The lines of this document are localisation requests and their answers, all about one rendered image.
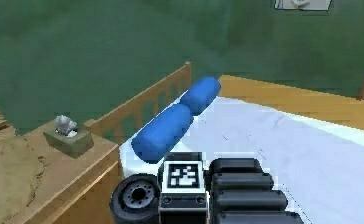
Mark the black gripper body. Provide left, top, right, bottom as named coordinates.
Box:
left=109, top=173, right=162, bottom=224

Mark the blue pillow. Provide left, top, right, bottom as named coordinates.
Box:
left=131, top=103, right=195, bottom=165
left=179, top=76, right=222, bottom=117

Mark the wooden bedside table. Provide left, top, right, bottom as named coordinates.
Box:
left=0, top=104, right=122, bottom=224

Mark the olive tissue box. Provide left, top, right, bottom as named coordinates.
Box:
left=43, top=115, right=95, bottom=159

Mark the wooden bed with white sheet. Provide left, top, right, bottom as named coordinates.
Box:
left=84, top=61, right=364, bottom=224

